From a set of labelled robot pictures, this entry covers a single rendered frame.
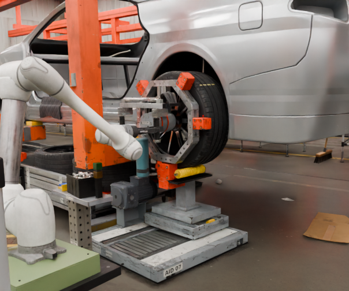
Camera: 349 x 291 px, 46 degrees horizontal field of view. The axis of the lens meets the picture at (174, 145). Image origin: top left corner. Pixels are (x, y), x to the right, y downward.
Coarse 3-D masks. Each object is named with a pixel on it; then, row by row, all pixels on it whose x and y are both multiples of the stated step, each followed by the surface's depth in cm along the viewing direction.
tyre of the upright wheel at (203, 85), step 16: (208, 80) 270; (208, 96) 258; (224, 96) 269; (208, 112) 255; (224, 112) 265; (224, 128) 266; (208, 144) 261; (224, 144) 273; (192, 160) 268; (208, 160) 278
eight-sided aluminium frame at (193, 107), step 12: (156, 84) 272; (168, 84) 264; (144, 96) 282; (180, 96) 258; (144, 108) 290; (192, 108) 252; (192, 132) 254; (192, 144) 261; (156, 156) 280; (168, 156) 272; (180, 156) 264
